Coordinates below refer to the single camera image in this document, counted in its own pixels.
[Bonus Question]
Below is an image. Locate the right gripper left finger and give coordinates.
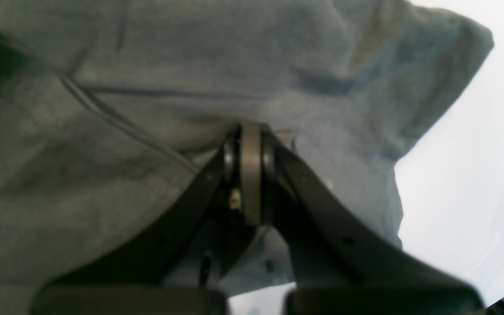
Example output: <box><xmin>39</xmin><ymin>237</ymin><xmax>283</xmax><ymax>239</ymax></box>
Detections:
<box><xmin>29</xmin><ymin>123</ymin><xmax>262</xmax><ymax>315</ymax></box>

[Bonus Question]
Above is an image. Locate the grey T-shirt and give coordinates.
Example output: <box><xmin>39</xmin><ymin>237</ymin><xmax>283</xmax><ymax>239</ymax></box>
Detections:
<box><xmin>0</xmin><ymin>0</ymin><xmax>494</xmax><ymax>315</ymax></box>

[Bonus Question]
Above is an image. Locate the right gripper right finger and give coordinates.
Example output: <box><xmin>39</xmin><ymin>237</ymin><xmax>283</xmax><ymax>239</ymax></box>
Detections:
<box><xmin>261</xmin><ymin>127</ymin><xmax>484</xmax><ymax>315</ymax></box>

